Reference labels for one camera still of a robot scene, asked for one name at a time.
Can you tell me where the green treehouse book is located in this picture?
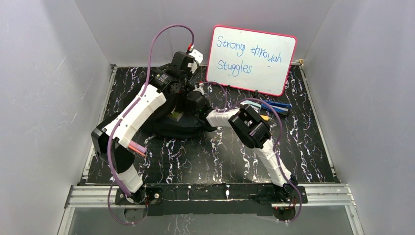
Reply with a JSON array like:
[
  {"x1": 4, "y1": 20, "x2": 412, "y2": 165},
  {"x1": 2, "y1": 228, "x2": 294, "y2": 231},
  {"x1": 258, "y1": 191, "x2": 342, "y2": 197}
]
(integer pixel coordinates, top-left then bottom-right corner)
[{"x1": 167, "y1": 111, "x2": 183, "y2": 122}]

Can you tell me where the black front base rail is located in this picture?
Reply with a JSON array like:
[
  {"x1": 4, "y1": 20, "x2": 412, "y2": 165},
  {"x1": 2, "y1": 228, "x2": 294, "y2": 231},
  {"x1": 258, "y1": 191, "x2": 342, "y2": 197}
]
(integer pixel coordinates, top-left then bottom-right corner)
[{"x1": 147, "y1": 183, "x2": 284, "y2": 216}]

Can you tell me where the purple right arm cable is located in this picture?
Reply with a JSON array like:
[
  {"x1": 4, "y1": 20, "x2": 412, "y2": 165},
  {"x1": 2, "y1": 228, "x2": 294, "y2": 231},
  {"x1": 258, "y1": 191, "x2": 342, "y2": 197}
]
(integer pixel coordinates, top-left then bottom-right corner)
[{"x1": 198, "y1": 81, "x2": 304, "y2": 224}]

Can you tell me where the orange highlighter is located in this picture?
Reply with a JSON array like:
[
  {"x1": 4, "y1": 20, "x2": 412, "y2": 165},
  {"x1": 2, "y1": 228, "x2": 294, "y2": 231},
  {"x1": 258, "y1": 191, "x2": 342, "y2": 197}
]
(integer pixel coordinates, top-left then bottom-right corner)
[{"x1": 261, "y1": 115, "x2": 270, "y2": 121}]

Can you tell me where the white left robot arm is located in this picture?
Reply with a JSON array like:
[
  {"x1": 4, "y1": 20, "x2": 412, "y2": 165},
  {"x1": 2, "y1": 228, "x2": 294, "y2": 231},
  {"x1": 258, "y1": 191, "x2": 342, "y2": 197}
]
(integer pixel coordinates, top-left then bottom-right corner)
[{"x1": 92, "y1": 49, "x2": 203, "y2": 204}]

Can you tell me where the black backpack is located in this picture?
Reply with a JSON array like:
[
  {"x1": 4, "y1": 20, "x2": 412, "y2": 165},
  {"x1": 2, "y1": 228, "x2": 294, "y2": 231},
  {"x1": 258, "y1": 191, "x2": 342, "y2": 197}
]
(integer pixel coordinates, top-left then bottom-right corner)
[{"x1": 141, "y1": 82, "x2": 216, "y2": 139}]

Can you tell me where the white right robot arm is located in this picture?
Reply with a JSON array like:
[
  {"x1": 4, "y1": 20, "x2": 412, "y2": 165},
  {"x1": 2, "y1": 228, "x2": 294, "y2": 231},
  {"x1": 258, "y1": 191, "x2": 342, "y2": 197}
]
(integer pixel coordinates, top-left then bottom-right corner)
[{"x1": 184, "y1": 91, "x2": 298, "y2": 203}]

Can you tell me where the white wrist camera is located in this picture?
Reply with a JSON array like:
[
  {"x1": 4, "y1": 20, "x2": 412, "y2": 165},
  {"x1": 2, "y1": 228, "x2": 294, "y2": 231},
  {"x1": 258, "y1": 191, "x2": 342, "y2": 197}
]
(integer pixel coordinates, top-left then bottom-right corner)
[
  {"x1": 188, "y1": 49, "x2": 203, "y2": 74},
  {"x1": 194, "y1": 83, "x2": 205, "y2": 95}
]

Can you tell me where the pink highlighter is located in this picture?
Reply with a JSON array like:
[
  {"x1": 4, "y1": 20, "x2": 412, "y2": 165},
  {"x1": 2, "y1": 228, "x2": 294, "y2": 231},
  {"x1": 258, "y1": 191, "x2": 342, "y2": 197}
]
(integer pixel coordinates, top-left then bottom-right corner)
[{"x1": 129, "y1": 141, "x2": 146, "y2": 153}]

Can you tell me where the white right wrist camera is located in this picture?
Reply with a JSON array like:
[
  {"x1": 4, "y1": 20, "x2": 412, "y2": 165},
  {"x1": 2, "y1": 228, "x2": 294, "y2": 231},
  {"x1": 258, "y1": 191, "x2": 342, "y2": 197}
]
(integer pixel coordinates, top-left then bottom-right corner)
[{"x1": 194, "y1": 83, "x2": 205, "y2": 95}]

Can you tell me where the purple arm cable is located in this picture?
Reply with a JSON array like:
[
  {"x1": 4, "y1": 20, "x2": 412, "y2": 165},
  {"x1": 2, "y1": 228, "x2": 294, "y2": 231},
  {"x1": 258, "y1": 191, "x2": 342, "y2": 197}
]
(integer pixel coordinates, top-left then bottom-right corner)
[
  {"x1": 198, "y1": 81, "x2": 304, "y2": 224},
  {"x1": 106, "y1": 24, "x2": 195, "y2": 227}
]

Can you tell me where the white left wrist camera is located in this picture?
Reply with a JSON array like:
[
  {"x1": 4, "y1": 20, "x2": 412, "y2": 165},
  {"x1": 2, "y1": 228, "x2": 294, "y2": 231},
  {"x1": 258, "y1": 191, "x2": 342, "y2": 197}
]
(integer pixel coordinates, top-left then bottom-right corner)
[{"x1": 188, "y1": 49, "x2": 203, "y2": 74}]

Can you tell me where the pink framed whiteboard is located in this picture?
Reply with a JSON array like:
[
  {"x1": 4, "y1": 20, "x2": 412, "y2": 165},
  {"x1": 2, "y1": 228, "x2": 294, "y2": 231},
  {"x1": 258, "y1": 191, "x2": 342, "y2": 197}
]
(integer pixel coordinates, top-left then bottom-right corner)
[{"x1": 206, "y1": 25, "x2": 297, "y2": 96}]

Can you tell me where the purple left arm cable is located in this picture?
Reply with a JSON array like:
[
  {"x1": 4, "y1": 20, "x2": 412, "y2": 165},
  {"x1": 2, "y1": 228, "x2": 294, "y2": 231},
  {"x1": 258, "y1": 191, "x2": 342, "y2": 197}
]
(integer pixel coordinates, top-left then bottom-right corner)
[{"x1": 106, "y1": 24, "x2": 195, "y2": 227}]

